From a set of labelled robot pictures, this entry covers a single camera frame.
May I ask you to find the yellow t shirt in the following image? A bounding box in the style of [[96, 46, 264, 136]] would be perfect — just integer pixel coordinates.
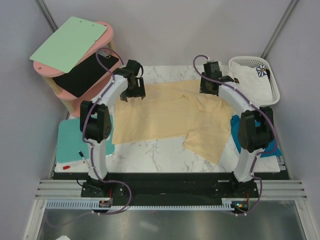
[[112, 80, 234, 164]]

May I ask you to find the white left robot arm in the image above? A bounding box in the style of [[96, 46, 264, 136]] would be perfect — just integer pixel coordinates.
[[80, 59, 146, 197]]

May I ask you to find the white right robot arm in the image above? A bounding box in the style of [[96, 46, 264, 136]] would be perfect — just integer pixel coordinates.
[[200, 60, 276, 197]]

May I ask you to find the white plastic basket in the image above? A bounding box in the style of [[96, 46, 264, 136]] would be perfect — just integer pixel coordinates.
[[228, 56, 280, 106]]

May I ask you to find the pink three tier shelf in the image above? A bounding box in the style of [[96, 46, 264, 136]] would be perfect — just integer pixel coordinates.
[[33, 21, 115, 118]]

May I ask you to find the white t shirt with flower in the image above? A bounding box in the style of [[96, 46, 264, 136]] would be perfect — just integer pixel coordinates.
[[229, 62, 273, 106]]

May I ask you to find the blue t shirt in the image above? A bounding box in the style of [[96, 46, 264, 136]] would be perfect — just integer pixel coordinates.
[[230, 115, 282, 158]]

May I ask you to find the black clipboard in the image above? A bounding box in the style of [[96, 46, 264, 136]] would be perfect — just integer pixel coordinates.
[[53, 54, 119, 100]]

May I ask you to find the green clipboard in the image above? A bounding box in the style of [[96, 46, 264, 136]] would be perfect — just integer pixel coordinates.
[[29, 16, 108, 73]]

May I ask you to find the teal cutting board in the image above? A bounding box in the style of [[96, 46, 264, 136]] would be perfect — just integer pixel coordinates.
[[56, 117, 116, 164]]

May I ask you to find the black marker pen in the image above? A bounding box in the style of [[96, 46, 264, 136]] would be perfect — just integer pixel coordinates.
[[78, 151, 87, 162]]

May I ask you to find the red marker pen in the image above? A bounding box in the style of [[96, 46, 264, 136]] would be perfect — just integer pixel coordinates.
[[62, 161, 85, 170]]

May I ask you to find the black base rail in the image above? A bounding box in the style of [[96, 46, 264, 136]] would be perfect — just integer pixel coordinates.
[[51, 171, 292, 207]]

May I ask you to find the white cable duct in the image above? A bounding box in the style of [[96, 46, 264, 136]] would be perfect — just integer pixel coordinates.
[[45, 198, 250, 212]]

